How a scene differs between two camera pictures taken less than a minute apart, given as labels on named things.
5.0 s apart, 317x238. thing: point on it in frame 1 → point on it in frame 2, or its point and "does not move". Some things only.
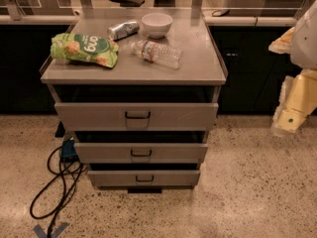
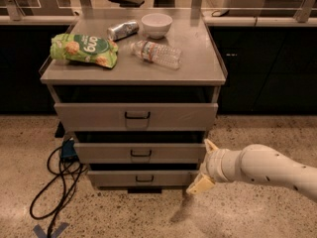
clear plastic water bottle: (165, 56) does not move
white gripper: (305, 40) → (212, 164)
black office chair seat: (126, 0) does not move
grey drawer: (140, 153) does not move
